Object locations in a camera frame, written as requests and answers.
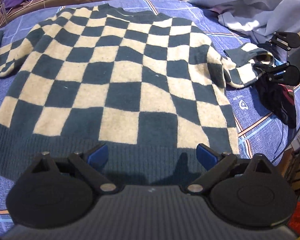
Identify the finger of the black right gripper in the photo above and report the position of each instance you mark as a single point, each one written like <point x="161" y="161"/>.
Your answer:
<point x="284" y="40"/>
<point x="285" y="74"/>

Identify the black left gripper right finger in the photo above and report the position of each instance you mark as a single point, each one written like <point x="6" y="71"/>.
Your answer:
<point x="249" y="193"/>

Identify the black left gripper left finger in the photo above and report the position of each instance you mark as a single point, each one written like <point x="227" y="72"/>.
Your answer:
<point x="54" y="192"/>

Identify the green cream checkered sweater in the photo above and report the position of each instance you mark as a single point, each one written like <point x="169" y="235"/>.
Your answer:
<point x="150" y="86"/>

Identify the navy red dark garment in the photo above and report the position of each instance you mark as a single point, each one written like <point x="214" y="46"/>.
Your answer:
<point x="277" y="99"/>

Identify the white grey crumpled garment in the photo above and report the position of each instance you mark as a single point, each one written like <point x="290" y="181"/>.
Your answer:
<point x="258" y="19"/>

